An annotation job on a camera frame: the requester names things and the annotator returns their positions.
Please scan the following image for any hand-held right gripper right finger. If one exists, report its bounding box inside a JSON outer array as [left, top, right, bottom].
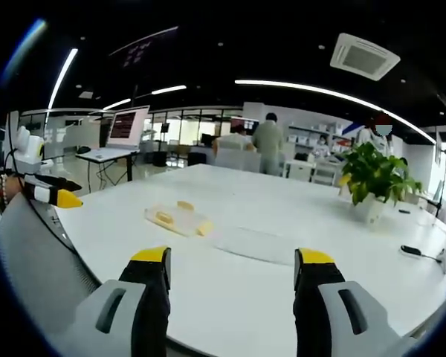
[[292, 248, 413, 357]]

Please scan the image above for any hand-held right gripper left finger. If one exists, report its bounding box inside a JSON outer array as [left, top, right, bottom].
[[61, 245, 172, 357]]

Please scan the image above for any translucent yellow plastic buckle part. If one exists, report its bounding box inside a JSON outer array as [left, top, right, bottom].
[[144, 205, 179, 229], [176, 200, 214, 238]]

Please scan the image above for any person's left hand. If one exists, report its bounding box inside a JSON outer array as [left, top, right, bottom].
[[5, 176, 26, 200]]

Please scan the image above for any small white desk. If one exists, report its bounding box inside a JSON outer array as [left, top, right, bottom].
[[74, 147, 141, 194]]

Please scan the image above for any grey mesh office chair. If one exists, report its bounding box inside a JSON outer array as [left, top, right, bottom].
[[0, 192, 102, 335]]

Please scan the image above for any monitor on desk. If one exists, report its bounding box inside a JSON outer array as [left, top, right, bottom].
[[91, 105, 151, 161]]

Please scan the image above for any potted green plant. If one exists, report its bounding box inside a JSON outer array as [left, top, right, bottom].
[[337, 141, 424, 226]]

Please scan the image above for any black tripod stand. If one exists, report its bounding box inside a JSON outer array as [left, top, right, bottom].
[[428, 146, 446, 219]]

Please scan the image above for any white chair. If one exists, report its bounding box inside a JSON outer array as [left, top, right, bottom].
[[214, 147, 262, 173]]

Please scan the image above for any long ceiling light strip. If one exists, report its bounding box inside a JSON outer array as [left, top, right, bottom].
[[234, 78, 438, 144]]

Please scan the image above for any ceiling air conditioner unit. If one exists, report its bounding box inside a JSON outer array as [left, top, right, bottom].
[[329, 32, 401, 82]]

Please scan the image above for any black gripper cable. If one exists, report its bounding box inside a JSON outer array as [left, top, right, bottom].
[[2, 147, 20, 176]]

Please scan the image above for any white wall shelving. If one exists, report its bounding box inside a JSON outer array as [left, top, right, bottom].
[[285, 123, 355, 152]]

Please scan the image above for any wall screen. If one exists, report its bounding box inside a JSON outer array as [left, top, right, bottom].
[[230, 116, 261, 132]]

